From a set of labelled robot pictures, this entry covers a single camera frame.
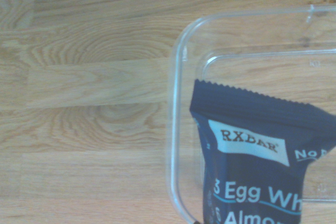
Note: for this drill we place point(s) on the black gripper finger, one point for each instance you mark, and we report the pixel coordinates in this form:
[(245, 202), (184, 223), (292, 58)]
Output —
[(196, 222)]

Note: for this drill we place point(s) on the dark blue protein bar wrapper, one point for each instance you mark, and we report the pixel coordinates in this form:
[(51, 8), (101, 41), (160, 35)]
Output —
[(252, 171)]

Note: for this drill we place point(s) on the clear plastic container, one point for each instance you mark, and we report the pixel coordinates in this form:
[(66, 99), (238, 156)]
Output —
[(175, 119)]

